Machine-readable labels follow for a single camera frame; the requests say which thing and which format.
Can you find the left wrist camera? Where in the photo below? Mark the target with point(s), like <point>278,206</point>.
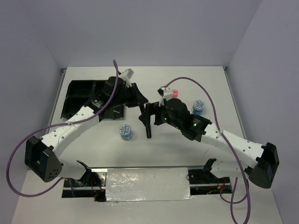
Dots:
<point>126,75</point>

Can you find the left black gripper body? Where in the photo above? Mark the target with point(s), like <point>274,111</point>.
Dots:
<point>128,96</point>

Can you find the black compartment organizer tray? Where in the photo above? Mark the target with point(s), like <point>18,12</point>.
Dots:
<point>79,91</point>

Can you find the pink highlighter marker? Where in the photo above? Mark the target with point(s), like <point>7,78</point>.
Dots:
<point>142,108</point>

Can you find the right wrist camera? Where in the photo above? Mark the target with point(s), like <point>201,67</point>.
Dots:
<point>166,94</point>

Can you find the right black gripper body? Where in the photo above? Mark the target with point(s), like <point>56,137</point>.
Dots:
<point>161,115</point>

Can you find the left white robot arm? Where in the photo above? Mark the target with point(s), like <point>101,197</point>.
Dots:
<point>42,154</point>

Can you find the pink capped small bottle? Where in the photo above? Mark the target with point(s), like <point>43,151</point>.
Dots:
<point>174,93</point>

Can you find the silver foil covered panel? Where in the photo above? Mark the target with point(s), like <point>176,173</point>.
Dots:
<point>147,184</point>

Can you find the blue highlighter marker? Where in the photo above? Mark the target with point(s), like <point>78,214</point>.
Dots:
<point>148,132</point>

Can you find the blue patterned round tin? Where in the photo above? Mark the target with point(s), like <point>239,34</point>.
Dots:
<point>125,132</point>

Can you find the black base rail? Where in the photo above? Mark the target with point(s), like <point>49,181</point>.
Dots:
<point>96,189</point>

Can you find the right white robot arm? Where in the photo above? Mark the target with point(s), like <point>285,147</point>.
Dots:
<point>258,162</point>

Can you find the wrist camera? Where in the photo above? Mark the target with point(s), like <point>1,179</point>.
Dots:
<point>126,75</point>
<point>166,94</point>

